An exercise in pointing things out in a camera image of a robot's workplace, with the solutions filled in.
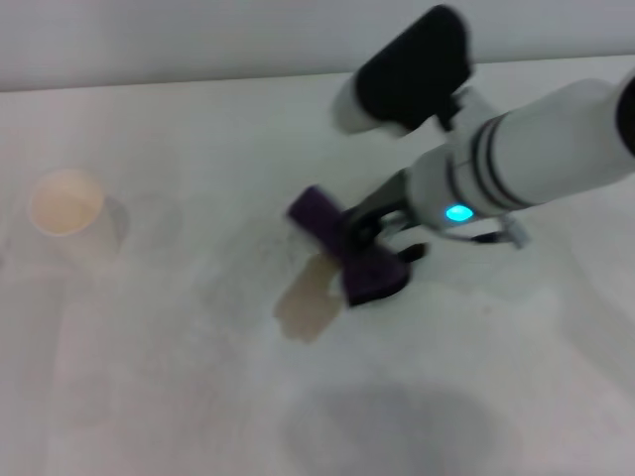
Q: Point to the purple rag with black trim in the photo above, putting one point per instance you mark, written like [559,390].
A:
[362,268]

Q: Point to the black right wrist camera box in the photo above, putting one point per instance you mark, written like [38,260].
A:
[414,69]

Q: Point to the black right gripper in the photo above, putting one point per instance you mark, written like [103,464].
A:
[377,210]

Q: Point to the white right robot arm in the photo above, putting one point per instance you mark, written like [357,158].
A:
[536,158]

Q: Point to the white paper cup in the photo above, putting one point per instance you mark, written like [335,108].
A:
[69,205]

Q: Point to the brown water stain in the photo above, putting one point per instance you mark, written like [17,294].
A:
[305,307]

